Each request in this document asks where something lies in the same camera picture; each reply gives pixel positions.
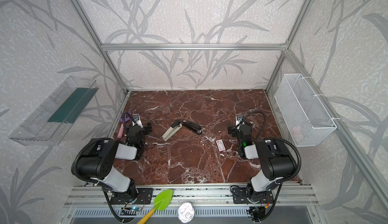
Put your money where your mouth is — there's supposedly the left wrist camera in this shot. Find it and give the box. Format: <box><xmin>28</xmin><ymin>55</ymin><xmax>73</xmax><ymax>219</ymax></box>
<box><xmin>132</xmin><ymin>114</ymin><xmax>143</xmax><ymax>128</ymax></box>

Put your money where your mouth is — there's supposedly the crumpled white paper cup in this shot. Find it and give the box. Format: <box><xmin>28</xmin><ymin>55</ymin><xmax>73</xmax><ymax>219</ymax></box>
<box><xmin>178</xmin><ymin>202</ymin><xmax>195</xmax><ymax>224</ymax></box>

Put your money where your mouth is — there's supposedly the white red staple box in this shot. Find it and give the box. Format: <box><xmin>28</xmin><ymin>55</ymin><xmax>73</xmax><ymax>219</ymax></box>
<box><xmin>216</xmin><ymin>140</ymin><xmax>226</xmax><ymax>152</ymax></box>

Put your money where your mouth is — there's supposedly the beige stapler black cap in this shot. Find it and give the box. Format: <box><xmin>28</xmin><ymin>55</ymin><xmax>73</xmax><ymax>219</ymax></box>
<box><xmin>162</xmin><ymin>120</ymin><xmax>182</xmax><ymax>141</ymax></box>

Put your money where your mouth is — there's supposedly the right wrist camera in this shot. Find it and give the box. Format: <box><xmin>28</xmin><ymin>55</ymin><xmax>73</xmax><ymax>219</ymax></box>
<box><xmin>235</xmin><ymin>114</ymin><xmax>245</xmax><ymax>125</ymax></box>

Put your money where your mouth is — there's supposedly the white wire mesh basket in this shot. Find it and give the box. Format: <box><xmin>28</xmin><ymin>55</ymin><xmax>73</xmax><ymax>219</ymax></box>
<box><xmin>275</xmin><ymin>74</ymin><xmax>337</xmax><ymax>147</ymax></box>

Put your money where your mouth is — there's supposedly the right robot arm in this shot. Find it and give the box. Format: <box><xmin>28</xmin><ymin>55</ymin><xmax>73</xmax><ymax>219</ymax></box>
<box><xmin>227</xmin><ymin>124</ymin><xmax>302</xmax><ymax>200</ymax></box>

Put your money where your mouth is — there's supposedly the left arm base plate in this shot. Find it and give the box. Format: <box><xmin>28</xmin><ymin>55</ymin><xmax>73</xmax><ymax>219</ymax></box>
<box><xmin>110</xmin><ymin>188</ymin><xmax>153</xmax><ymax>205</ymax></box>

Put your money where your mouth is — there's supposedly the clear plastic wall tray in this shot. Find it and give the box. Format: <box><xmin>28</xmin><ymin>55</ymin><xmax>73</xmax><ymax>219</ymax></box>
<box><xmin>9</xmin><ymin>76</ymin><xmax>99</xmax><ymax>146</ymax></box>

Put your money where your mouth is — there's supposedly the green plastic toy shovel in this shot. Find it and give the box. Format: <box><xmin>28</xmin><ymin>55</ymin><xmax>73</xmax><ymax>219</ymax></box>
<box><xmin>137</xmin><ymin>189</ymin><xmax>173</xmax><ymax>224</ymax></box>

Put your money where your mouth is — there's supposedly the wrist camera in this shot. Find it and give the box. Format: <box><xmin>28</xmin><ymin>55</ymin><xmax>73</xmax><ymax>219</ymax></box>
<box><xmin>235</xmin><ymin>114</ymin><xmax>245</xmax><ymax>125</ymax></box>
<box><xmin>132</xmin><ymin>114</ymin><xmax>143</xmax><ymax>128</ymax></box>

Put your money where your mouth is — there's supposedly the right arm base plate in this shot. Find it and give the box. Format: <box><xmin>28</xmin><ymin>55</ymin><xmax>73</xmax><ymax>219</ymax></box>
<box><xmin>230</xmin><ymin>185</ymin><xmax>274</xmax><ymax>205</ymax></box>

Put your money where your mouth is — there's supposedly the aluminium front rail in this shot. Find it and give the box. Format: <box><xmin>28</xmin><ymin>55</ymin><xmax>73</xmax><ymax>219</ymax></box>
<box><xmin>64</xmin><ymin>182</ymin><xmax>319</xmax><ymax>207</ymax></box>

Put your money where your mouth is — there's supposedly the purple pink toy rake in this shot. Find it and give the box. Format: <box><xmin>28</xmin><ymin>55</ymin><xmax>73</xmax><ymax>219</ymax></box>
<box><xmin>117</xmin><ymin>111</ymin><xmax>131</xmax><ymax>139</ymax></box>

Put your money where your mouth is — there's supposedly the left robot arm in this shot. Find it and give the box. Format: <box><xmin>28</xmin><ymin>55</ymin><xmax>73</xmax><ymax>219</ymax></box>
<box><xmin>71</xmin><ymin>123</ymin><xmax>153</xmax><ymax>199</ymax></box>

